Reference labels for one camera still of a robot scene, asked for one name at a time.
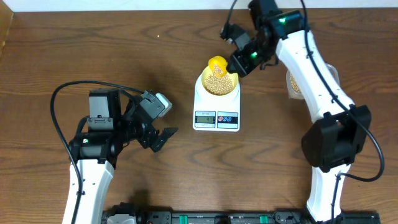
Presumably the yellow measuring scoop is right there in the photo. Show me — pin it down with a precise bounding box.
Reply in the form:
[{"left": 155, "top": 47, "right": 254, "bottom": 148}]
[{"left": 208, "top": 56, "right": 228, "bottom": 78}]

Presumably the yellow bowl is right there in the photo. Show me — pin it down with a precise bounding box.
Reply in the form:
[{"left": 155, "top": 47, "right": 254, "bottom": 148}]
[{"left": 201, "top": 66, "right": 239, "bottom": 96}]

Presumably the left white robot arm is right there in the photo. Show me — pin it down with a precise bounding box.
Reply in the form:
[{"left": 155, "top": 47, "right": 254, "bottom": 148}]
[{"left": 63, "top": 88, "right": 178, "bottom": 223}]

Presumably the white digital kitchen scale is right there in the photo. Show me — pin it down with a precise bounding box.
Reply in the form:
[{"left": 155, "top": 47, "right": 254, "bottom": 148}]
[{"left": 192, "top": 73, "right": 241, "bottom": 132}]

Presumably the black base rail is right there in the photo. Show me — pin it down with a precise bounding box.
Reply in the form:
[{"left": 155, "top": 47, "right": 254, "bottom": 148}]
[{"left": 102, "top": 202, "right": 381, "bottom": 224}]

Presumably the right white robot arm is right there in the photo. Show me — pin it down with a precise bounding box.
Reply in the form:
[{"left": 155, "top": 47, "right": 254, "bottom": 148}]
[{"left": 220, "top": 1, "right": 371, "bottom": 223}]

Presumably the clear container of soybeans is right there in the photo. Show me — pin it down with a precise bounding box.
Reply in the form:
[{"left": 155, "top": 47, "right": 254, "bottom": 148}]
[{"left": 286, "top": 63, "right": 340, "bottom": 100}]

